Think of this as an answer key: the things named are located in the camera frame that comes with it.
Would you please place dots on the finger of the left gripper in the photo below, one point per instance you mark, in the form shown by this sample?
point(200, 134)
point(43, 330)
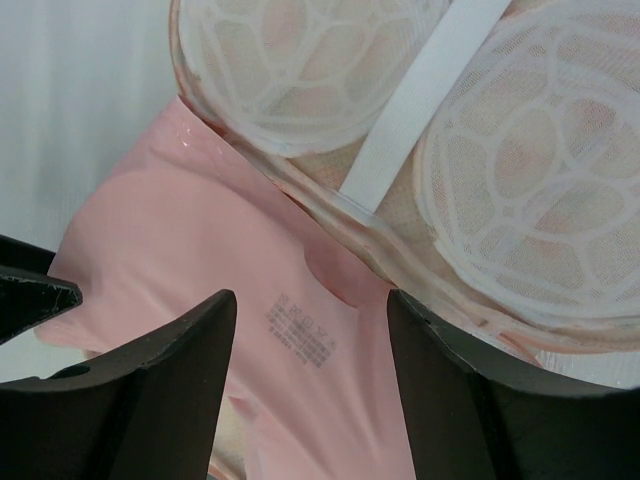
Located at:
point(29, 296)

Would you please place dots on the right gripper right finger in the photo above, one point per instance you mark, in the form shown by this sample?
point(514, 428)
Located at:
point(473, 411)

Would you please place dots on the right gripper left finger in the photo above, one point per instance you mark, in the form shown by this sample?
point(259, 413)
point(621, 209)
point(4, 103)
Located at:
point(145, 410)

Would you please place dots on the pink bra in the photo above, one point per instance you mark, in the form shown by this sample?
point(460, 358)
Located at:
point(311, 375)

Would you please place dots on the pink floral mesh laundry bag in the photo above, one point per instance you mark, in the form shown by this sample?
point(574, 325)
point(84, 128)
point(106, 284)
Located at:
point(481, 155)

